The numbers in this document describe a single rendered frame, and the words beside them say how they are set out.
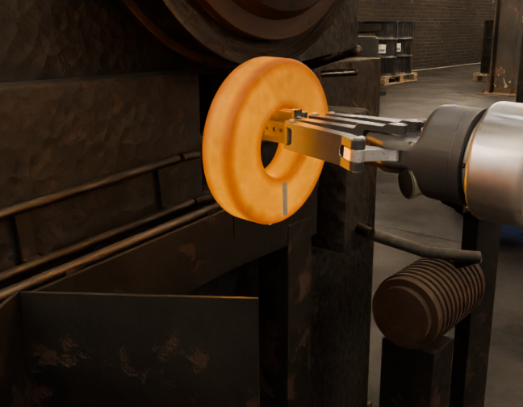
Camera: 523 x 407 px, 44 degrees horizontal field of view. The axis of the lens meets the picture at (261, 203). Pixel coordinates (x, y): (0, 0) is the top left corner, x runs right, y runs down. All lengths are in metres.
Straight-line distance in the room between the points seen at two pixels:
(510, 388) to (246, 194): 1.42
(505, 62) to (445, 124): 9.25
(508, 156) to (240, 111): 0.22
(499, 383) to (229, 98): 1.48
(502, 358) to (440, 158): 1.59
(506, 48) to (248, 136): 9.21
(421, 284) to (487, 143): 0.64
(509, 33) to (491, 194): 9.26
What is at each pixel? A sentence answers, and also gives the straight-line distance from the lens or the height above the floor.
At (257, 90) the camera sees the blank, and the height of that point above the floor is 0.88.
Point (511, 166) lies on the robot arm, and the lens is 0.46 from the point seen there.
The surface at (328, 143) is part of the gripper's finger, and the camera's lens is 0.52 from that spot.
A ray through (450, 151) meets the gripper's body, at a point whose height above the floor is 0.84.
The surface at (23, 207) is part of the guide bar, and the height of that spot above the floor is 0.74.
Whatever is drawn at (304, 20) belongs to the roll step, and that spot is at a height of 0.94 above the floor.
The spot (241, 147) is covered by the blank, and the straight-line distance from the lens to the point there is 0.56.
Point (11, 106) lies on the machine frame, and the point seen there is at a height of 0.85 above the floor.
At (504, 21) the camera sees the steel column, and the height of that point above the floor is 0.99.
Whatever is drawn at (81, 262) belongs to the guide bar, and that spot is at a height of 0.69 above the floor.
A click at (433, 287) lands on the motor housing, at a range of 1.10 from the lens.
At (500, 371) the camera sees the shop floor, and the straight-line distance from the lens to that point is 1.98.
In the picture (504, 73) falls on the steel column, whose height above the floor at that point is 0.29.
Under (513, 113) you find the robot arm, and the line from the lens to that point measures 0.48.
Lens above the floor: 0.93
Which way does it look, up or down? 15 degrees down
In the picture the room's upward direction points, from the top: straight up
